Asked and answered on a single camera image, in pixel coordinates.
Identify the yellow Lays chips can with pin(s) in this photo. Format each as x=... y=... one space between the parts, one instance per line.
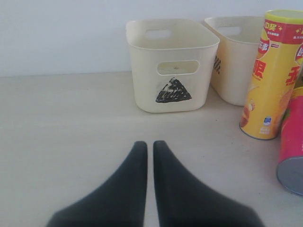
x=275 y=72

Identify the cream bin with square mark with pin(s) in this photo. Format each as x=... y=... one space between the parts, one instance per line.
x=239 y=38

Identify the cream bin with triangle mark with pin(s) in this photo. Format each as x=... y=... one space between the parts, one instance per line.
x=172 y=62

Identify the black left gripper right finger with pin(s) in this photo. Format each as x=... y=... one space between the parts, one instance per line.
x=184 y=201

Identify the pink Lays chips can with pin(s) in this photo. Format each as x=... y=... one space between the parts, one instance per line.
x=289 y=170

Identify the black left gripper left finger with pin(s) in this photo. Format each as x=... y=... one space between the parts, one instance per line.
x=118 y=202

